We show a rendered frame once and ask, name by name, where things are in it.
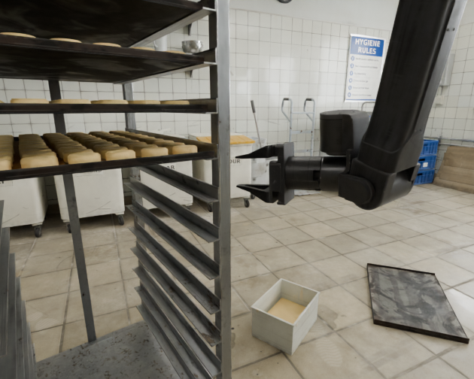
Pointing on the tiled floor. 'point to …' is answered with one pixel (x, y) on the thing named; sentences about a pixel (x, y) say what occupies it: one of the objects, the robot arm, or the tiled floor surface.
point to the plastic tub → (284, 315)
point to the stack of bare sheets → (412, 303)
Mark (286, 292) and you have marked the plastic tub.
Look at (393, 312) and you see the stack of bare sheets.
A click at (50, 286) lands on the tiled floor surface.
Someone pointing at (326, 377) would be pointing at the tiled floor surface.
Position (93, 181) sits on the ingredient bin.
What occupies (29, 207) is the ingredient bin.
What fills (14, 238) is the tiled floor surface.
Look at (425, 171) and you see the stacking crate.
